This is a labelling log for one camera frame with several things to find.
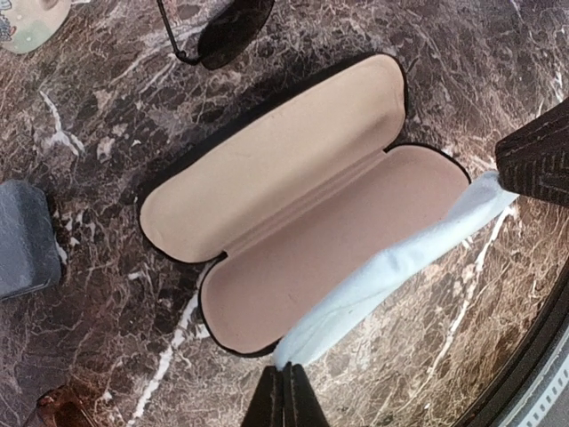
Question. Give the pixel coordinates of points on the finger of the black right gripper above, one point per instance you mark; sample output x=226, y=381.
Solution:
x=533, y=160

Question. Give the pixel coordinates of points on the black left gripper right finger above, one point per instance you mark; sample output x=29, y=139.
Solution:
x=301, y=407

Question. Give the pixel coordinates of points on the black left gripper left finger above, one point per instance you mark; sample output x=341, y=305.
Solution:
x=267, y=406

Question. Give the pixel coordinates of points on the light blue cleaning cloth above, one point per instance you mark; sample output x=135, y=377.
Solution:
x=362, y=291

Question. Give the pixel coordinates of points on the black glasses case beige lining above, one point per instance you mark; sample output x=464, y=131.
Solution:
x=293, y=196

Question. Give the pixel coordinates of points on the black aviator sunglasses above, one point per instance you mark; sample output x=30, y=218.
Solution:
x=225, y=36

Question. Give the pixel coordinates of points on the brown tinted sunglasses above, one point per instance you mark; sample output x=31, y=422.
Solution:
x=60, y=407

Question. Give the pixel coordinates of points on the blue grey glasses case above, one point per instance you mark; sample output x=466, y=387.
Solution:
x=29, y=256

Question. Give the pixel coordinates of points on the cream ceramic mug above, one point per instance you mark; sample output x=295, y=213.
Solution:
x=27, y=24

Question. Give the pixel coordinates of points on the white slotted cable duct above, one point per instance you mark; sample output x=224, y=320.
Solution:
x=555, y=392

